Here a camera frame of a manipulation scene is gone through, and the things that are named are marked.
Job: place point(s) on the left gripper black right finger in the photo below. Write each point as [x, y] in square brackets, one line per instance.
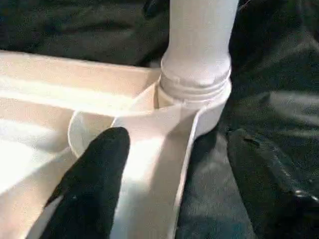
[274, 186]

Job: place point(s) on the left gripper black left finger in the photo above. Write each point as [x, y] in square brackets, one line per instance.
[92, 186]

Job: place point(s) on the white plastic table top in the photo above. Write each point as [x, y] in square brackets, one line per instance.
[37, 82]

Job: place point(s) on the white plastic table leg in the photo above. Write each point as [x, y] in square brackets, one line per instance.
[199, 49]

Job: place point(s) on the black plastic mat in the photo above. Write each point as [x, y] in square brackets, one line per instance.
[274, 99]

